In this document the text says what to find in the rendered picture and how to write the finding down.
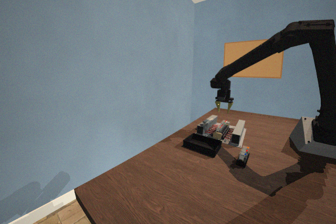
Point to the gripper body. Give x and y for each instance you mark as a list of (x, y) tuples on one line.
[(230, 100)]

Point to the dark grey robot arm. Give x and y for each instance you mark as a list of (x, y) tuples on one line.
[(320, 36)]

